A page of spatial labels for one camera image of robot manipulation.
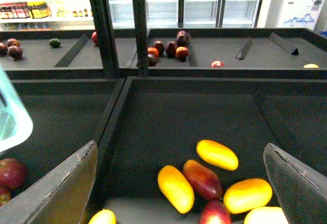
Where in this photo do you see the red mango centre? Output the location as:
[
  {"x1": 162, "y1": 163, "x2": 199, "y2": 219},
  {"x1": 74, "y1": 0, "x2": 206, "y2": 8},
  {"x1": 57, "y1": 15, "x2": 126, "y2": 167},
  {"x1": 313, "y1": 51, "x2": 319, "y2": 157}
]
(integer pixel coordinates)
[{"x1": 182, "y1": 160, "x2": 224, "y2": 201}]

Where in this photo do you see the black shelf post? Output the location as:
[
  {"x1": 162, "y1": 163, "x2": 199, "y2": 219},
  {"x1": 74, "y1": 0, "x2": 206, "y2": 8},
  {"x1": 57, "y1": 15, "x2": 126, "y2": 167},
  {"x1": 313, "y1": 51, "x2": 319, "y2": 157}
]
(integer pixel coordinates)
[
  {"x1": 89, "y1": 0, "x2": 119, "y2": 79},
  {"x1": 132, "y1": 0, "x2": 149, "y2": 77}
]

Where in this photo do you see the light blue plastic basket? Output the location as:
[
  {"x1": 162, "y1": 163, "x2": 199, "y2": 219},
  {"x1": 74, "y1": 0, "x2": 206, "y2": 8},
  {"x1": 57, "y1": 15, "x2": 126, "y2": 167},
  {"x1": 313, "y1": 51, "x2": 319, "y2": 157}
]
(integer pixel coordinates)
[{"x1": 1, "y1": 70, "x2": 33, "y2": 153}]

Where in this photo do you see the glass door refrigerator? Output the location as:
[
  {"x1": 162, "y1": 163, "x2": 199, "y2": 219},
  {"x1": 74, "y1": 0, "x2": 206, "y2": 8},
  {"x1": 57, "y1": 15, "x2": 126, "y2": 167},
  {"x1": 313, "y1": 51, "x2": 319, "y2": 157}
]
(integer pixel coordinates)
[{"x1": 105, "y1": 0, "x2": 268, "y2": 29}]

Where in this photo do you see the black shelf post right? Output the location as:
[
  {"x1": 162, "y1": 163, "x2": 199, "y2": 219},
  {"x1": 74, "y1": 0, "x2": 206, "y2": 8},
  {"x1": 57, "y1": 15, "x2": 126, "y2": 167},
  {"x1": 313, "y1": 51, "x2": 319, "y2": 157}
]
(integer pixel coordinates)
[{"x1": 132, "y1": 0, "x2": 149, "y2": 77}]

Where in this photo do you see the green avocado far tray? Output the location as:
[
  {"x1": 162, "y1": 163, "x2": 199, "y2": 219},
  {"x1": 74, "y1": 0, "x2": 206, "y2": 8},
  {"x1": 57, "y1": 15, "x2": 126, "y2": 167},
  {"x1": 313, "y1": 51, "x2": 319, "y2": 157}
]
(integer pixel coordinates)
[{"x1": 49, "y1": 38, "x2": 61, "y2": 48}]

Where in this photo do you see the red mango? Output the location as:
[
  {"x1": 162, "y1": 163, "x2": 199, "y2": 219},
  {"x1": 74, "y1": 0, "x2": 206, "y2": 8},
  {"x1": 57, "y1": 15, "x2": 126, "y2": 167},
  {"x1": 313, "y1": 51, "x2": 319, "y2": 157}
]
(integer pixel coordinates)
[
  {"x1": 198, "y1": 200, "x2": 232, "y2": 224},
  {"x1": 182, "y1": 160, "x2": 224, "y2": 201}
]

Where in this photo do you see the black shelf post left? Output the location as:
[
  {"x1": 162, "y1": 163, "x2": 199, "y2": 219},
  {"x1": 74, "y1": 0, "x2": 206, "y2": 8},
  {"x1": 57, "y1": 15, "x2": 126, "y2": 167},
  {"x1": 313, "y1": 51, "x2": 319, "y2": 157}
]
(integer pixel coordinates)
[{"x1": 89, "y1": 0, "x2": 119, "y2": 79}]

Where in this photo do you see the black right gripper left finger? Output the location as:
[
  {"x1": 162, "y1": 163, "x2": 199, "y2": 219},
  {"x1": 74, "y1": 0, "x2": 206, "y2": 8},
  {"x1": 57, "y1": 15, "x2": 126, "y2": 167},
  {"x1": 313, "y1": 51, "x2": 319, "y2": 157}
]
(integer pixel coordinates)
[{"x1": 1, "y1": 141, "x2": 98, "y2": 223}]

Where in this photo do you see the black produce tray front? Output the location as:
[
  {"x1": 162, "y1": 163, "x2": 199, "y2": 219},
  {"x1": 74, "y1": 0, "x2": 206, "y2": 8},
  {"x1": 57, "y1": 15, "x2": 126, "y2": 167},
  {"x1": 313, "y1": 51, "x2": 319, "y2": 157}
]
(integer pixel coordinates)
[{"x1": 89, "y1": 77, "x2": 326, "y2": 223}]

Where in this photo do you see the white chest freezer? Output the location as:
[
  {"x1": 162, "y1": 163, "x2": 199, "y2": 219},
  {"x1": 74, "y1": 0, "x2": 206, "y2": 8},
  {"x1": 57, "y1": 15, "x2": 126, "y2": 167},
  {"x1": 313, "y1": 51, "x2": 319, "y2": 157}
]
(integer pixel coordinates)
[{"x1": 265, "y1": 0, "x2": 325, "y2": 30}]

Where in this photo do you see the red apple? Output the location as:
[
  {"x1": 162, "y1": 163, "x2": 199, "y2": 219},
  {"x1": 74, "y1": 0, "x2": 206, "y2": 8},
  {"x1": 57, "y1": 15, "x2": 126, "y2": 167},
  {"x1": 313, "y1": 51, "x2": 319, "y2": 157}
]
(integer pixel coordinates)
[
  {"x1": 1, "y1": 158, "x2": 28, "y2": 190},
  {"x1": 0, "y1": 186, "x2": 12, "y2": 207}
]

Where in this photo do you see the black tray divider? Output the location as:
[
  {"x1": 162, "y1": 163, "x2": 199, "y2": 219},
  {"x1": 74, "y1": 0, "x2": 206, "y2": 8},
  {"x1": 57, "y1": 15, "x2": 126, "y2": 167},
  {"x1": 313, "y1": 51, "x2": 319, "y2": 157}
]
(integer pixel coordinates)
[{"x1": 236, "y1": 37, "x2": 252, "y2": 60}]

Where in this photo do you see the pale yellow mango bottom right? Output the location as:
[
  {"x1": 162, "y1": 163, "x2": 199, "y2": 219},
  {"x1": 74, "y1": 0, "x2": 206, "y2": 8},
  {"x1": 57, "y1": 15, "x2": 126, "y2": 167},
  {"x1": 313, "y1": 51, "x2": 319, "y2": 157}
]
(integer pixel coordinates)
[{"x1": 244, "y1": 207, "x2": 288, "y2": 224}]

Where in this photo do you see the red apple far tray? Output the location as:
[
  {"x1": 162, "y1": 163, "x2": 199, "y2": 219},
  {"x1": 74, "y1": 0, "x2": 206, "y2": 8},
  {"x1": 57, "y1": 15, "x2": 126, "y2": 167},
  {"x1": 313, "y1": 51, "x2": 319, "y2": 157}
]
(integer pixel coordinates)
[{"x1": 210, "y1": 60, "x2": 225, "y2": 68}]

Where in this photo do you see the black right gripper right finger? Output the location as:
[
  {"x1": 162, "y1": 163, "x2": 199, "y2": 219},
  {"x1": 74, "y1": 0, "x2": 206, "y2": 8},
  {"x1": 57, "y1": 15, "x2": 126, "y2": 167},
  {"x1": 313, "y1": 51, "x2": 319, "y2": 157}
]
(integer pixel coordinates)
[{"x1": 263, "y1": 143, "x2": 326, "y2": 223}]

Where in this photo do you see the red apple lower left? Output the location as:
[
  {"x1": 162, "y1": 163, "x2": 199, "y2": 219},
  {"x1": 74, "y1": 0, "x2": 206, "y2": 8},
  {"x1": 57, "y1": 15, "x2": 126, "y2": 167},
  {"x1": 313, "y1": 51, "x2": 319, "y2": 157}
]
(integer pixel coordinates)
[{"x1": 0, "y1": 186, "x2": 12, "y2": 207}]

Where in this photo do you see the shelf of sauce bottles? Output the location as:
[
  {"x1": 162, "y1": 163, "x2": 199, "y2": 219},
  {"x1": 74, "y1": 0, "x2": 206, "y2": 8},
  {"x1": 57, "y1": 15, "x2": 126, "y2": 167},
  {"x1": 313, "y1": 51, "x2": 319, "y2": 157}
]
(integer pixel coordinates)
[{"x1": 1, "y1": 0, "x2": 93, "y2": 20}]

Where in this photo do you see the red mango bottom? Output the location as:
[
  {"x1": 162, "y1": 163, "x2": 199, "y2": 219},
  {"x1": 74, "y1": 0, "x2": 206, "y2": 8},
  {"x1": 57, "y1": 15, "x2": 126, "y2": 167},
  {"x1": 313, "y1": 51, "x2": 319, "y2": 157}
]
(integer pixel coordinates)
[{"x1": 198, "y1": 200, "x2": 232, "y2": 224}]

